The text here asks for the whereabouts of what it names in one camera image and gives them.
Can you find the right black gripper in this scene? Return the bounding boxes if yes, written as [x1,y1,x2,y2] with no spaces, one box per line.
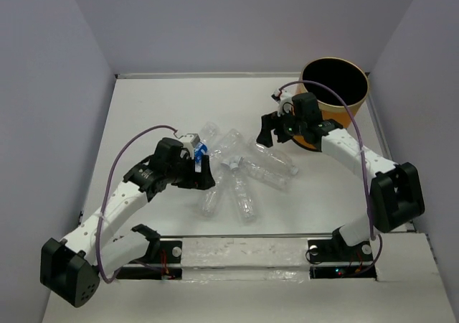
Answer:
[256,105,306,147]

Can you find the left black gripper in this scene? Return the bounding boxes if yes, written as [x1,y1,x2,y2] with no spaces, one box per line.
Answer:
[165,154,214,190]

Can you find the clear bottle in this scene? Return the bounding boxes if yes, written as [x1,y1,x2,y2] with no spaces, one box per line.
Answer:
[229,157,257,224]
[209,128,244,162]
[239,157,289,191]
[198,160,229,217]
[247,137,299,176]

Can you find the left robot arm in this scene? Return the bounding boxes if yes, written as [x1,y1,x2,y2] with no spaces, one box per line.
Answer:
[39,134,215,308]

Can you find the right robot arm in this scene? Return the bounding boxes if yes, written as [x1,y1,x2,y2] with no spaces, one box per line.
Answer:
[256,93,425,260]

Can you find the blue label plastic bottle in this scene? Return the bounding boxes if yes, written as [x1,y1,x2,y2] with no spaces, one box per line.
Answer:
[194,122,220,163]

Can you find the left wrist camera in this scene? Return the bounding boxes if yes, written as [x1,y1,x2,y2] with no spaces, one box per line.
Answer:
[174,131,208,162]

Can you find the metal rail back edge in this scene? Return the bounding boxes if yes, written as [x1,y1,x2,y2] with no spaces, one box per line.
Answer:
[115,71,370,79]

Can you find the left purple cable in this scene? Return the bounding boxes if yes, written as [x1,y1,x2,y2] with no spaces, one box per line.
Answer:
[96,123,180,284]

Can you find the purple cable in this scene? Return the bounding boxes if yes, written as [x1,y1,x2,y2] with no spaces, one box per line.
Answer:
[278,80,383,277]
[96,123,180,284]

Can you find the metal rail front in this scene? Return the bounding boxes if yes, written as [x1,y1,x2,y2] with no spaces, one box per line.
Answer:
[161,233,332,239]

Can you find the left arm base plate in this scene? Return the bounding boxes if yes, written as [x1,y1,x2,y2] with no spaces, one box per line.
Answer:
[116,239,182,281]

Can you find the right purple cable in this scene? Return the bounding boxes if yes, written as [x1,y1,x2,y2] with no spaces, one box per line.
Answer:
[278,80,383,277]

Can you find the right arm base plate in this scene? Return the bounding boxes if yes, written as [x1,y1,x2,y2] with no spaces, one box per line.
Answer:
[305,239,377,279]

